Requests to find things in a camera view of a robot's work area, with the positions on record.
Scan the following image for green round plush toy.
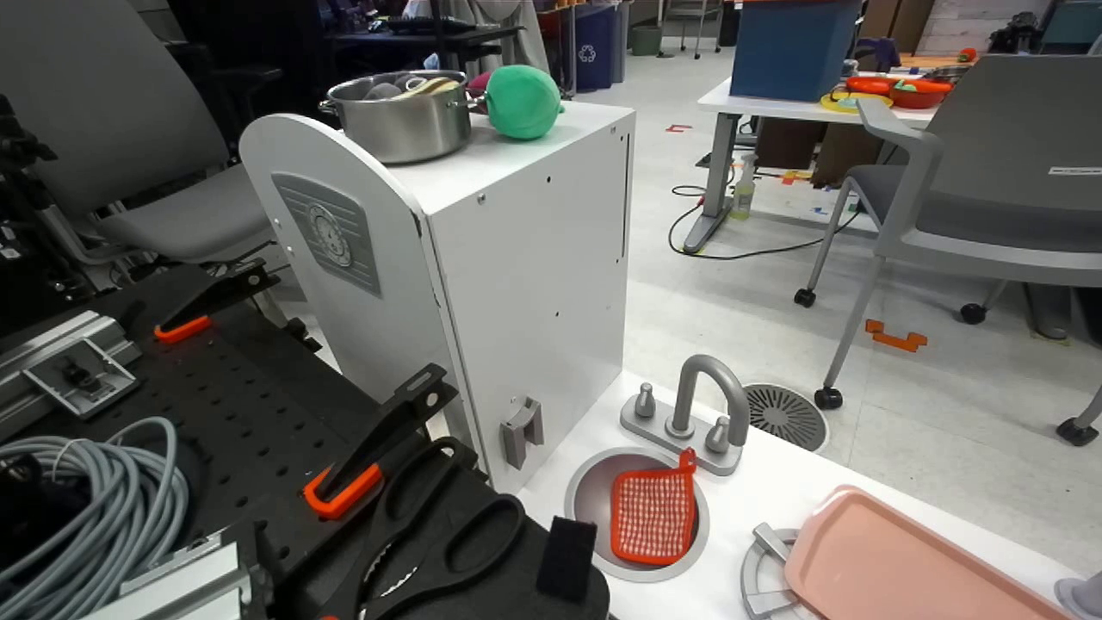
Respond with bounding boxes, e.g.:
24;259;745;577
482;63;567;143

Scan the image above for white toy kitchen set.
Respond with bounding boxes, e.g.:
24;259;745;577
236;98;1088;620

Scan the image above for grey toy faucet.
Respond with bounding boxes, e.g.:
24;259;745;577
618;351;753;480

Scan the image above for orange mesh pot holder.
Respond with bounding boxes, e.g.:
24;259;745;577
604;446;701;573

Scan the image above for silver metal pot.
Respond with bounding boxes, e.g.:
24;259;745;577
316;66;474;168

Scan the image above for yellow brown striped plush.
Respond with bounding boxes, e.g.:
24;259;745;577
393;73;464;102

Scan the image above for clear spray bottle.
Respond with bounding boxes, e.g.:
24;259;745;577
728;149;765;220

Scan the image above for grey round floor drain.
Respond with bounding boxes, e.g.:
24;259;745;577
740;383;834;454

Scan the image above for blue recycling bin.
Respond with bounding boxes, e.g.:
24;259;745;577
567;3;631;92

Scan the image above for white work table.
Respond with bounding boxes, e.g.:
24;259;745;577
680;75;939;259

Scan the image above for black perforated breadboard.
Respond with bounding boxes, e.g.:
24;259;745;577
65;261;462;577

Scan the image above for brown cardboard boxes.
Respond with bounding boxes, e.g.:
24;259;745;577
753;118;887;194

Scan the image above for grey round burner grate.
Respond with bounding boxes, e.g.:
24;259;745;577
736;520;807;620

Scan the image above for orange plastic piece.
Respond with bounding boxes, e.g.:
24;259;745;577
859;318;928;354

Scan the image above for blue storage bin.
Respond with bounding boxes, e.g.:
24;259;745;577
728;0;864;102

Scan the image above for orange items on table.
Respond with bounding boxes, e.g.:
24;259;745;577
842;67;956;112

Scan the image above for pink plastic tray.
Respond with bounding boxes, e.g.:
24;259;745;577
782;482;1072;620

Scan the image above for grey padded chair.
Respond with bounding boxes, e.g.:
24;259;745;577
0;0;280;271

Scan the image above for grey office chair on castors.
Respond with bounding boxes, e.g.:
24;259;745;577
790;48;1102;446

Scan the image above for grey cabinet door handle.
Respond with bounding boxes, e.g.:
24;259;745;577
495;397;548;473

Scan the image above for grey floor cable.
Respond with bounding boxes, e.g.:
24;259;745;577
664;183;864;265

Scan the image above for large black clamp orange handle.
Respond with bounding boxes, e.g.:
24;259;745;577
299;361;462;522

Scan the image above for small black clamp orange handle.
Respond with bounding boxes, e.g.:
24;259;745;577
151;259;283;351

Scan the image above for silver metal frame piece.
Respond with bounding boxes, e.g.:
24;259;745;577
82;527;270;620

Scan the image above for grey cable bundle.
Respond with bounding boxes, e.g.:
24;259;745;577
0;413;192;620

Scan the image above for silver aluminium rail bracket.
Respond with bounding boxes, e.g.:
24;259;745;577
0;306;142;441

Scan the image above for black camera stand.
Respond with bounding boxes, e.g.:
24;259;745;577
0;95;82;336

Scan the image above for grey round handle object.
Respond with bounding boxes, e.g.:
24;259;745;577
1051;568;1102;620

